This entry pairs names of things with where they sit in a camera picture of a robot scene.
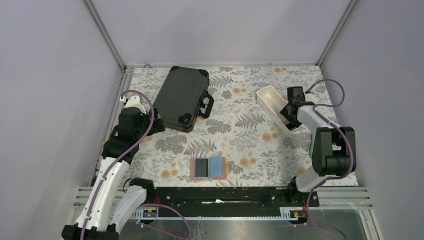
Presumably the white rectangular plastic tray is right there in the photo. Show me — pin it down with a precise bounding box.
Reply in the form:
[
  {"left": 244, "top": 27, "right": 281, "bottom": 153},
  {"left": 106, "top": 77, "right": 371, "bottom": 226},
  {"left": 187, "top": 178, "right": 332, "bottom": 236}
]
[{"left": 256, "top": 85, "right": 294, "bottom": 135}]

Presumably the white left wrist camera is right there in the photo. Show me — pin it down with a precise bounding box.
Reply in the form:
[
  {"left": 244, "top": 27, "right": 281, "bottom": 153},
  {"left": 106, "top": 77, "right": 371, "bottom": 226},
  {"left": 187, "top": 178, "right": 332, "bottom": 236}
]
[{"left": 119, "top": 95, "right": 146, "bottom": 114}]

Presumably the black hard carrying case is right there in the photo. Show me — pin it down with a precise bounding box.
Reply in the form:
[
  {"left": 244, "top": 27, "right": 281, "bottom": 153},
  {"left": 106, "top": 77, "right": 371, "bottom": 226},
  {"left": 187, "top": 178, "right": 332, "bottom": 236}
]
[{"left": 153, "top": 66, "right": 215, "bottom": 133}]

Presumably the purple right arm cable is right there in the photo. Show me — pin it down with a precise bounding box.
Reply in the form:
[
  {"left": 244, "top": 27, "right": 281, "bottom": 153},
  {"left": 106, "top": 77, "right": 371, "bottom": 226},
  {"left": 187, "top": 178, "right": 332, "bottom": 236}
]
[{"left": 306, "top": 79, "right": 355, "bottom": 181}]

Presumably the floral patterned table mat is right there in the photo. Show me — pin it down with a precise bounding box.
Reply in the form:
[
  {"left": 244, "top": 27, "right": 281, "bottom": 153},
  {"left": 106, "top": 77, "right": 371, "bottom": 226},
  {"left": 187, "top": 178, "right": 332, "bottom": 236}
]
[{"left": 121, "top": 66, "right": 331, "bottom": 187}]

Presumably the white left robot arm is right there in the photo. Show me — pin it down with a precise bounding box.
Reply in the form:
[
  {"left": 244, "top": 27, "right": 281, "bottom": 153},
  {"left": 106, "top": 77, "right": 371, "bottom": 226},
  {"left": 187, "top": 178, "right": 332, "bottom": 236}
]
[{"left": 61, "top": 106, "right": 166, "bottom": 240}]

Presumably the aluminium frame rail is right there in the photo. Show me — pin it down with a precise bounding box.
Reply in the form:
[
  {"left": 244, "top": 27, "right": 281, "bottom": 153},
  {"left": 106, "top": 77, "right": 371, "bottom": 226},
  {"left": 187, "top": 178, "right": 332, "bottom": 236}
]
[{"left": 87, "top": 0, "right": 135, "bottom": 186}]

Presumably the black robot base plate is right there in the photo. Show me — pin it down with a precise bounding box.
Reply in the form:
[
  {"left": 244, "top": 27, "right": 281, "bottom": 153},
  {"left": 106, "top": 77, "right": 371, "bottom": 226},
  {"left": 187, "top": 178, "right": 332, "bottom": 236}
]
[{"left": 122, "top": 177, "right": 321, "bottom": 218}]

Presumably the perforated metal cable tray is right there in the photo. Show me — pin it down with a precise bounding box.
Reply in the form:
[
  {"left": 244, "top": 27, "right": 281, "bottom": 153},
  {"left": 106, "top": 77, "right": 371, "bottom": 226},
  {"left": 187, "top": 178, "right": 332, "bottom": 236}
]
[{"left": 129, "top": 207, "right": 307, "bottom": 222}]

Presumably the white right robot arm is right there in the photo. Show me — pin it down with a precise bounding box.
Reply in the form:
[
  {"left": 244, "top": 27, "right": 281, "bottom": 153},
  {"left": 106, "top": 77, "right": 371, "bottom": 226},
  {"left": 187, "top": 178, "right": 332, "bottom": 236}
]
[{"left": 279, "top": 86, "right": 356, "bottom": 206}]

